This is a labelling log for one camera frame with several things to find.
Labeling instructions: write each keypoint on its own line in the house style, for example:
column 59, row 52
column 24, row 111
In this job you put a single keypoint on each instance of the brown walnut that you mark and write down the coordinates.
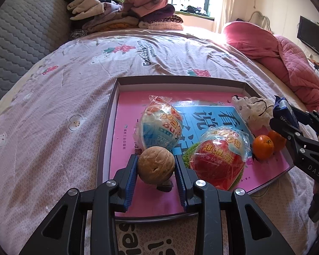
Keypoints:
column 155, row 164

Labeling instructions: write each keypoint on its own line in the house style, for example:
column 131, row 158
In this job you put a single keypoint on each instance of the orange tangerine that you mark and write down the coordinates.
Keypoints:
column 279, row 140
column 263, row 147

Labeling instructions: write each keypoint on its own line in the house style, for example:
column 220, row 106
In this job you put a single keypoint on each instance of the blue snack packet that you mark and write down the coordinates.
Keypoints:
column 281, row 109

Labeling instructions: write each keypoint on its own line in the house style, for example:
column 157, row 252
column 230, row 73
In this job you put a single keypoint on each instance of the beige curtain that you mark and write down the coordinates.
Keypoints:
column 227, row 2

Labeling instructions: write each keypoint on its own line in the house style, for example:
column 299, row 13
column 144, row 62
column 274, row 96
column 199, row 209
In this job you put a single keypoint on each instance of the shallow cardboard box tray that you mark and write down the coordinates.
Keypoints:
column 127, row 106

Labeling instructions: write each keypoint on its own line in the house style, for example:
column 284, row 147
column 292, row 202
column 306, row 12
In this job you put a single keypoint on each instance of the pile of folded clothes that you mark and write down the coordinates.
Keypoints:
column 117, row 13

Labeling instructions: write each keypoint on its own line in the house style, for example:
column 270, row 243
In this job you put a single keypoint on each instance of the dark clothes on windowsill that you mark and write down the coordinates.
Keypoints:
column 191, row 8

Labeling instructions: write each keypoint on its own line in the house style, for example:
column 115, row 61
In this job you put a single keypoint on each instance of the white metal chair back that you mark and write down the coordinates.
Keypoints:
column 261, row 18

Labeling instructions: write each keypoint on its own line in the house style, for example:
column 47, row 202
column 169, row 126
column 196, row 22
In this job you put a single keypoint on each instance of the pink quilted blanket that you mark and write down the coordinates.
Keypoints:
column 276, row 50

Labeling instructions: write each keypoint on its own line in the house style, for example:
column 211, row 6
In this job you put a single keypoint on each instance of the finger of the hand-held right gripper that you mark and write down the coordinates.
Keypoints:
column 284, row 130
column 311, row 119

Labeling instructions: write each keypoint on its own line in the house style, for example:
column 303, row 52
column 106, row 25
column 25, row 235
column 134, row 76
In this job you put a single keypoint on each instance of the black wall television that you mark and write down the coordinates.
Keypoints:
column 312, row 35

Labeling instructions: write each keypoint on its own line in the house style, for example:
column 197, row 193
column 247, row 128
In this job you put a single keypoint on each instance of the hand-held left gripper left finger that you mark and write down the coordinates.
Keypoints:
column 131, row 183

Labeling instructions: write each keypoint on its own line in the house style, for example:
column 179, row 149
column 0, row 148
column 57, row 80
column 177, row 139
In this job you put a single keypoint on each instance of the red-blue toy egg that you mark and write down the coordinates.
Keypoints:
column 218, row 162
column 159, row 127

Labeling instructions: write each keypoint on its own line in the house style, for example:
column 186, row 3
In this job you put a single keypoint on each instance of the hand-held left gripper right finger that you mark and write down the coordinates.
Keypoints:
column 182, row 183

